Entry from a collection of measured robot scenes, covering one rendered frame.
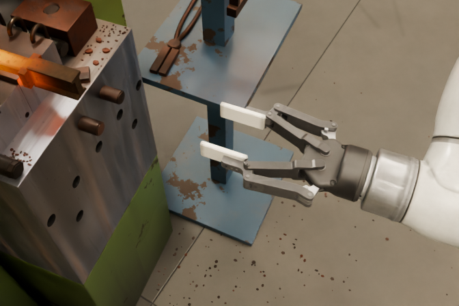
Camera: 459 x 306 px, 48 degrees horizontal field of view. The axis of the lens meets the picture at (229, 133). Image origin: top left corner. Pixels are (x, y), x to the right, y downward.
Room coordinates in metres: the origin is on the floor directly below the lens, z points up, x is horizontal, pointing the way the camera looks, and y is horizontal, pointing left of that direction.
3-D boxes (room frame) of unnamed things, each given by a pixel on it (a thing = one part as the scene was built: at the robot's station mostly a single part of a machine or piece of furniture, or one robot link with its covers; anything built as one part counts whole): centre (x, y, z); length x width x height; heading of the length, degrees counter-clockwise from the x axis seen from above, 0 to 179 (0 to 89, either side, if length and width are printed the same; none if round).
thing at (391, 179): (0.36, -0.21, 1.00); 0.09 x 0.06 x 0.09; 159
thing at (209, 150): (0.40, 0.01, 1.00); 0.07 x 0.01 x 0.03; 69
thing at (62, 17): (0.73, 0.32, 0.95); 0.12 x 0.09 x 0.07; 69
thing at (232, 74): (0.96, 0.03, 0.69); 0.40 x 0.30 x 0.02; 156
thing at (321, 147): (0.44, -0.10, 1.00); 0.11 x 0.01 x 0.04; 47
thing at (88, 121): (0.55, 0.25, 0.87); 0.04 x 0.03 x 0.03; 69
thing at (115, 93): (0.62, 0.22, 0.87); 0.04 x 0.03 x 0.03; 69
